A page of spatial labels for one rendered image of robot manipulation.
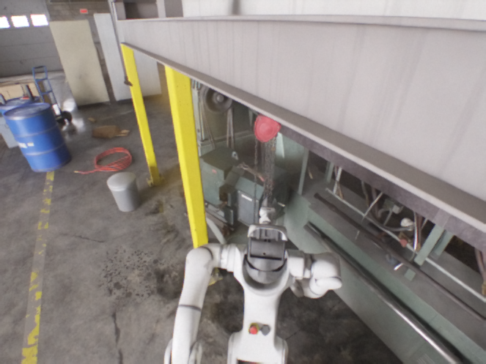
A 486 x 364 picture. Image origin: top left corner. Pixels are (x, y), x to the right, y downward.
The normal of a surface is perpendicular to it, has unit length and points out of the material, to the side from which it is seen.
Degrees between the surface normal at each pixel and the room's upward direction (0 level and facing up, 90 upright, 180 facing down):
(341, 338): 0
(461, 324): 0
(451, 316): 0
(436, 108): 90
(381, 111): 90
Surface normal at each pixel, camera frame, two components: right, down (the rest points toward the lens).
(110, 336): 0.00, -0.83
